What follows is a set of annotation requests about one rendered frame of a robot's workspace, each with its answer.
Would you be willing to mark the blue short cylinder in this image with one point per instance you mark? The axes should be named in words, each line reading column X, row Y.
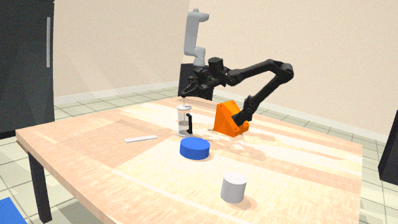
column 194, row 148

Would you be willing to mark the white french press with black handle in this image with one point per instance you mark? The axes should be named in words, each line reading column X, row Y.
column 184, row 119

